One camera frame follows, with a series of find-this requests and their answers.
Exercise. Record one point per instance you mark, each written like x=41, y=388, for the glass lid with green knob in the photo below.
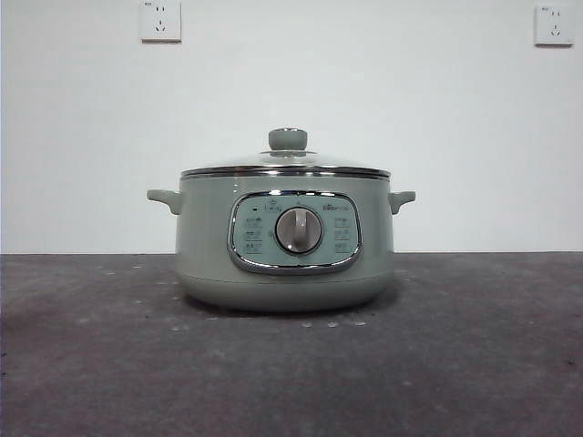
x=288, y=139

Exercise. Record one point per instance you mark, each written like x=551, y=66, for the sage green electric pot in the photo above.
x=205, y=255

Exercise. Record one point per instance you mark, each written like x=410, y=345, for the white wall socket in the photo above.
x=160, y=23
x=554, y=26

